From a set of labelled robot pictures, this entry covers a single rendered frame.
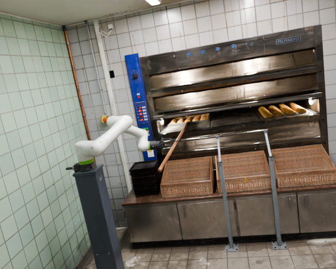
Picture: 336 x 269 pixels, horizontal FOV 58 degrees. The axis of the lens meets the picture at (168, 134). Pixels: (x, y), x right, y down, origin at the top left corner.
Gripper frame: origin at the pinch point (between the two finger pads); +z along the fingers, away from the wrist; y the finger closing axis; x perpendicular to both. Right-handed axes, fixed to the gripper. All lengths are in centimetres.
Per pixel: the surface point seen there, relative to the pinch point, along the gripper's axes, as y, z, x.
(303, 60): -59, 138, -57
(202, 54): -82, 35, -57
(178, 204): 67, -8, -2
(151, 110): -29, -33, -55
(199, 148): 23, 16, -53
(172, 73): -67, -3, -57
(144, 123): -16, -44, -51
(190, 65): -73, 19, -57
